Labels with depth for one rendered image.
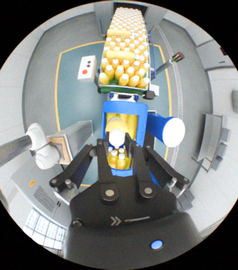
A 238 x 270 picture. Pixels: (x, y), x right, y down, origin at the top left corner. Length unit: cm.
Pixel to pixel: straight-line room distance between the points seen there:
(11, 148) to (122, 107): 67
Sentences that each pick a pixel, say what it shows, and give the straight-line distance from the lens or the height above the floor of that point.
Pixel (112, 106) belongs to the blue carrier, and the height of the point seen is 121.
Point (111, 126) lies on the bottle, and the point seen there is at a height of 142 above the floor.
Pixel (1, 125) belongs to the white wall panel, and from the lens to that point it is 283.
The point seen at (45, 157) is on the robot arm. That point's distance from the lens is 75.
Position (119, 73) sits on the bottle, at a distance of 65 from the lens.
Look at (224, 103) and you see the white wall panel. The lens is 347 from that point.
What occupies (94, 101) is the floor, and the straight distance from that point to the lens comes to 171.
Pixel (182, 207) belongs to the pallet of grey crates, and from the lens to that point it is 378.
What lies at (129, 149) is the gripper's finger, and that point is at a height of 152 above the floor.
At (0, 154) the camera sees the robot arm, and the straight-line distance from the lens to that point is 56.
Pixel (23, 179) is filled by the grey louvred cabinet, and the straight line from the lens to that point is 169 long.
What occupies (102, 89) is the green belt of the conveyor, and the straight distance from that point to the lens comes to 79.
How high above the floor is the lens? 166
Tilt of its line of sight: 73 degrees down
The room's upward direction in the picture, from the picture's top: 170 degrees clockwise
